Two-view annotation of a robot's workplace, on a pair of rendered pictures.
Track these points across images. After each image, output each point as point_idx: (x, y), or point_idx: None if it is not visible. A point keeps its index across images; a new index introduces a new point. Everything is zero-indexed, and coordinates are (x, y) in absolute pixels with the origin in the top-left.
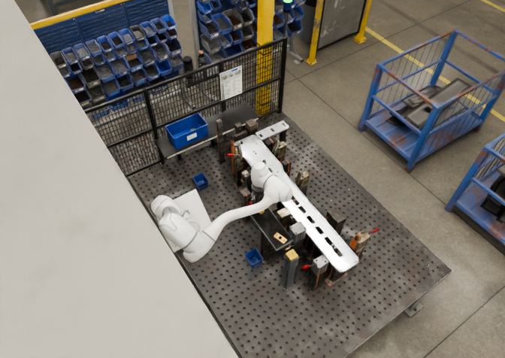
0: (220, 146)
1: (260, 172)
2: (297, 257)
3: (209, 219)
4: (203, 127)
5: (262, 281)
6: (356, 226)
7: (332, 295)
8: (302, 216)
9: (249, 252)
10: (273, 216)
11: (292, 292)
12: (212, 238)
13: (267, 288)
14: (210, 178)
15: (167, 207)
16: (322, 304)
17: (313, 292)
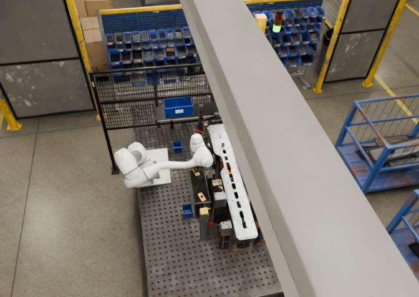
0: (199, 125)
1: (194, 140)
2: (207, 214)
3: (169, 173)
4: (189, 107)
5: (186, 229)
6: None
7: (232, 258)
8: (231, 191)
9: (185, 204)
10: (204, 180)
11: (204, 244)
12: (146, 175)
13: (187, 234)
14: (186, 146)
15: (136, 150)
16: (221, 261)
17: (220, 250)
